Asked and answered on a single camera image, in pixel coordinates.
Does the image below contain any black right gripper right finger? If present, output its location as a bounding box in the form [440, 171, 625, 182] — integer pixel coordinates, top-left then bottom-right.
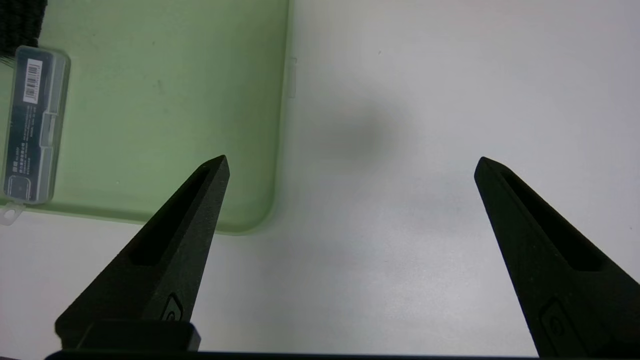
[473, 156, 640, 360]

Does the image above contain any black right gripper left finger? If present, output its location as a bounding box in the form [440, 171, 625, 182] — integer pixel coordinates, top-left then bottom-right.
[54, 154, 231, 353]

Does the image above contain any grey brush with green handle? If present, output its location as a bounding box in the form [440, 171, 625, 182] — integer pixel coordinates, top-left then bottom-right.
[0, 0, 48, 53]

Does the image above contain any light green plastic tray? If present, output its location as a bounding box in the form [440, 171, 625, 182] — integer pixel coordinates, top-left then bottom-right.
[0, 0, 291, 236]

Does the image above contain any slim transparent grey pen case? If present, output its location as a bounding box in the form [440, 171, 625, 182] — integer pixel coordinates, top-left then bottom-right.
[0, 45, 72, 227]

